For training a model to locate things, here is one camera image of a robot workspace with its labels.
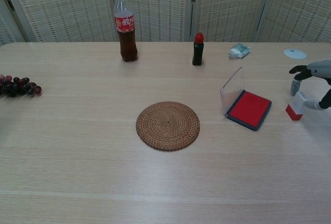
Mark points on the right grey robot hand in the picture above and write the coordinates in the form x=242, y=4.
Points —
x=320, y=69

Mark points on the white red stamp block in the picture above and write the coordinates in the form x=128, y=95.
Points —
x=294, y=111

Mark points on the red ink pad with clear lid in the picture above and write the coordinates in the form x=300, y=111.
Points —
x=249, y=110

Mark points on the white round table grommet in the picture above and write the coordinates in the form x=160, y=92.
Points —
x=294, y=54

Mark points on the woven folding screen panel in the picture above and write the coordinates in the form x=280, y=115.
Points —
x=64, y=6
x=302, y=9
x=160, y=6
x=6, y=27
x=227, y=6

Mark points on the white green tissue pack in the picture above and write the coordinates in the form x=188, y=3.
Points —
x=239, y=50

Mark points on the black bottle with red cap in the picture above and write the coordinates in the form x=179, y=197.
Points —
x=197, y=53

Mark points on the round woven rattan coaster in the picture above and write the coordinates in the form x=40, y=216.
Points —
x=168, y=127

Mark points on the cola bottle with red cap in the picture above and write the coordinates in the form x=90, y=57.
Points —
x=126, y=45

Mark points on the bunch of dark red grapes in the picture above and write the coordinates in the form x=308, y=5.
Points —
x=15, y=87

